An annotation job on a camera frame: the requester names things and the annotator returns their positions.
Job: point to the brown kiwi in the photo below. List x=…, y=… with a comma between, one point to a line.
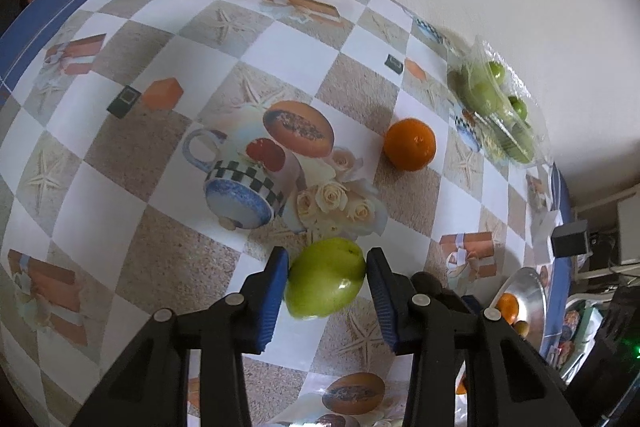
x=522, y=328

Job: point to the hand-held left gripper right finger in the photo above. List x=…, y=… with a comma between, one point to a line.
x=382, y=302

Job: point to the white cabinet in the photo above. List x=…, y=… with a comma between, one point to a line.
x=629, y=227

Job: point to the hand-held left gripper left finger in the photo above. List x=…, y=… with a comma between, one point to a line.
x=272, y=302

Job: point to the checkered printed tablecloth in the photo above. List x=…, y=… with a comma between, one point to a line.
x=150, y=157

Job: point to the black box device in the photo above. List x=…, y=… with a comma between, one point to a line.
x=570, y=239

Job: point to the steel bowl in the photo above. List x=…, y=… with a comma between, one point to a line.
x=530, y=287

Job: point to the orange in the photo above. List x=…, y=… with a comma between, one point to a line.
x=461, y=387
x=508, y=307
x=410, y=150

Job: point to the small green apple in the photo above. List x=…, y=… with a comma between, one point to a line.
x=496, y=69
x=477, y=89
x=518, y=107

